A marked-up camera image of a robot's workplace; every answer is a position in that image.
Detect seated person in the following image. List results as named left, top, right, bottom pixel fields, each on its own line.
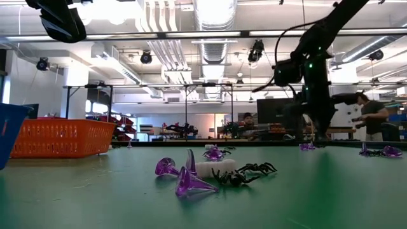
left=238, top=111, right=260, bottom=139

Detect blue storage bins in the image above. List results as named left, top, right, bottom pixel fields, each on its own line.
left=389, top=111, right=407, bottom=123

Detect wide silver ceiling duct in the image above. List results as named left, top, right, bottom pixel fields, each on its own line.
left=193, top=0, right=238, bottom=101

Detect blue plastic basket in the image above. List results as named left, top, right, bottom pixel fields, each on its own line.
left=0, top=102, right=34, bottom=170

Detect red storage bins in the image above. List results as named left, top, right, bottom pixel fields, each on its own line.
left=104, top=114, right=136, bottom=142

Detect orange plastic basket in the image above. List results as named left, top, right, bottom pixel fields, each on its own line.
left=10, top=118, right=117, bottom=159

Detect green table mat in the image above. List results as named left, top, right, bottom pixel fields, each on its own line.
left=0, top=144, right=407, bottom=229

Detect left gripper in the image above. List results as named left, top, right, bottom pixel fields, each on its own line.
left=25, top=0, right=87, bottom=43

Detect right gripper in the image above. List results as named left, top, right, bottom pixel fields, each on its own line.
left=301, top=92, right=359, bottom=141

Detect black aluminium table frame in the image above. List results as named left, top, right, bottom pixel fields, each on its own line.
left=125, top=140, right=407, bottom=148

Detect black neighbouring station frame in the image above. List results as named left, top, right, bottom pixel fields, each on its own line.
left=62, top=81, right=236, bottom=142

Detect standing person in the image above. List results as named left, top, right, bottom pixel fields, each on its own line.
left=351, top=91, right=390, bottom=142

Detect wooden workbench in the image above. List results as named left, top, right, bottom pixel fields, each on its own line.
left=330, top=126, right=357, bottom=141

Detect silver spiral duct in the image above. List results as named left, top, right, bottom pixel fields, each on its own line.
left=340, top=34, right=404, bottom=64

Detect black ceiling camera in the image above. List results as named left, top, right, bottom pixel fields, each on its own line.
left=247, top=39, right=265, bottom=64
left=140, top=50, right=153, bottom=66
left=368, top=49, right=385, bottom=62
left=36, top=57, right=51, bottom=72

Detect black computer monitor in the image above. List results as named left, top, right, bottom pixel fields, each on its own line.
left=256, top=97, right=302, bottom=125

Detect black office chair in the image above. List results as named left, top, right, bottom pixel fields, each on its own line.
left=380, top=122, right=402, bottom=142

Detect small black monitor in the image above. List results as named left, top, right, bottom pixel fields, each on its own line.
left=25, top=103, right=39, bottom=120

